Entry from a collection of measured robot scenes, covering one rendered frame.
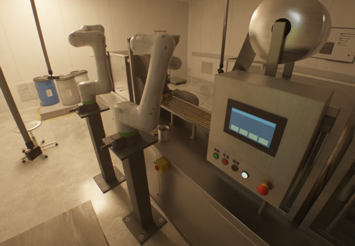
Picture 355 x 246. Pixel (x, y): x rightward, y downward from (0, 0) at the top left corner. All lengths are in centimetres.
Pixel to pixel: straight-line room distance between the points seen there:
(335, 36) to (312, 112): 407
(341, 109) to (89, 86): 154
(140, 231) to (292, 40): 169
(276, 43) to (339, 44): 380
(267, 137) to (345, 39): 406
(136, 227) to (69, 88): 316
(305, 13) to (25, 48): 488
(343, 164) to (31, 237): 131
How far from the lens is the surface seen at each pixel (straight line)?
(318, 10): 77
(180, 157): 109
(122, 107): 93
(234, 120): 61
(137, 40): 98
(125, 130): 98
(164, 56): 87
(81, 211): 108
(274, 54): 77
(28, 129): 285
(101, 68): 151
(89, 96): 158
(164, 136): 122
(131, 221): 177
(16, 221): 229
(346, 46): 452
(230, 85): 59
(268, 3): 83
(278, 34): 77
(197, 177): 98
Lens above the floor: 152
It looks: 26 degrees down
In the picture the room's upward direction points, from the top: straight up
